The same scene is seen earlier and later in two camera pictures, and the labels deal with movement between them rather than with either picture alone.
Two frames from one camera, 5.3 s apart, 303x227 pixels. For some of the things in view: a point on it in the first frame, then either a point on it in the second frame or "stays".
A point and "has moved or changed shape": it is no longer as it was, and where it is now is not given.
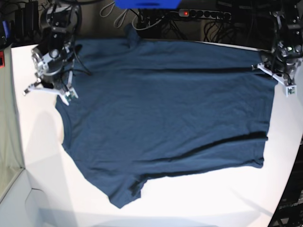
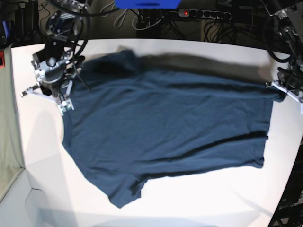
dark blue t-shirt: (148, 108) has moved or changed shape
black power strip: (201, 13) stays
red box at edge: (2, 63) stays
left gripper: (59, 82) stays
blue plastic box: (148, 4) stays
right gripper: (282, 65) -> (290, 79)
